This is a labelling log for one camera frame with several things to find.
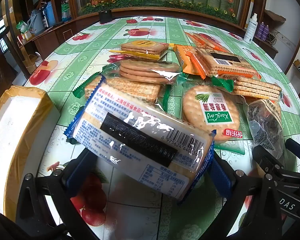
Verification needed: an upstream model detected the grey thermos kettle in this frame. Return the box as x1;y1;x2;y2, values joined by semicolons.
27;10;44;34

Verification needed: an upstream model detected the blue cracker packet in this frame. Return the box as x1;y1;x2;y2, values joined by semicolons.
64;74;215;204

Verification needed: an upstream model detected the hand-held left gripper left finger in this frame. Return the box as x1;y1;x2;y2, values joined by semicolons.
16;149;98;240

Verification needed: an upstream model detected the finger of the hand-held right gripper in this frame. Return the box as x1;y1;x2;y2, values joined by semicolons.
286;137;300;161
252;145;285;172

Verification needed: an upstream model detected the fruit print tablecloth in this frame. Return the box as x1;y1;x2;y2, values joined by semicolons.
24;15;300;240

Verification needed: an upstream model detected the blue thermos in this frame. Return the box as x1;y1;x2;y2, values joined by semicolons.
45;1;56;27

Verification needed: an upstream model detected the green round cracker packet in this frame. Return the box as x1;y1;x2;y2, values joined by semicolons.
181;76;245;154

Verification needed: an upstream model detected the clear packet of dark snack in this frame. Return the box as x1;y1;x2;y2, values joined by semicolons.
244;97;284;159

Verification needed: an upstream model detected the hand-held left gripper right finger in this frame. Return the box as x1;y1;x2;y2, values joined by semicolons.
205;152;259;240

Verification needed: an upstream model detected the green square cracker packet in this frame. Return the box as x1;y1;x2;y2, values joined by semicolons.
74;74;172;110

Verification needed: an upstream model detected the green-label plastic bottle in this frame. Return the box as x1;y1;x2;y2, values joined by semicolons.
61;0;72;22

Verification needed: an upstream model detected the green thin cracker packet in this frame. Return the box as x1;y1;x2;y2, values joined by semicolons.
211;76;283;103

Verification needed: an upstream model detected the green and white bag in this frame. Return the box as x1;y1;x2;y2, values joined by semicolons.
17;21;29;34

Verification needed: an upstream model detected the black flask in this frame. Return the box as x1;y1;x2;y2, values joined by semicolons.
39;6;49;28

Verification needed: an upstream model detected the yellow square cracker packet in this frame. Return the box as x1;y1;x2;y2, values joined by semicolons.
109;40;175;60

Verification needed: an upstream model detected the orange cracker packet black label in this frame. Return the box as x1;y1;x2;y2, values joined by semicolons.
190;49;262;79

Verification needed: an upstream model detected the white spray bottle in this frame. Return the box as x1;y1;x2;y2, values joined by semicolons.
244;12;258;44

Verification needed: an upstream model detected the clear round cracker packet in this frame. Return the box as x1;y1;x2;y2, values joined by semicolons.
101;59;188;85

